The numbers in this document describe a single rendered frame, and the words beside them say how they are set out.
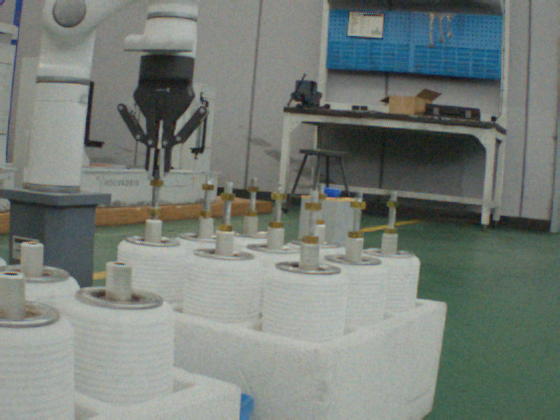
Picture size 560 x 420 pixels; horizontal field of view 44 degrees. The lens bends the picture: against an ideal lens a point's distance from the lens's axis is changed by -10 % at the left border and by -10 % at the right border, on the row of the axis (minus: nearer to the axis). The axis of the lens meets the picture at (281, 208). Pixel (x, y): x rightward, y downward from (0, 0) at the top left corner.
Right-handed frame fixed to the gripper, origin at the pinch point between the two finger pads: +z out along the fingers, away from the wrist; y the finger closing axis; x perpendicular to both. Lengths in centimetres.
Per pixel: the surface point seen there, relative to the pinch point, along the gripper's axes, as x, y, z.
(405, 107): -452, -75, -43
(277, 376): 18.8, -18.6, 21.8
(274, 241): -3.7, -15.8, 9.6
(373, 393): 9.9, -30.1, 26.0
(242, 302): 9.4, -13.4, 15.6
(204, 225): -9.1, -5.3, 8.8
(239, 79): -557, 63, -65
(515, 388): -27, -60, 36
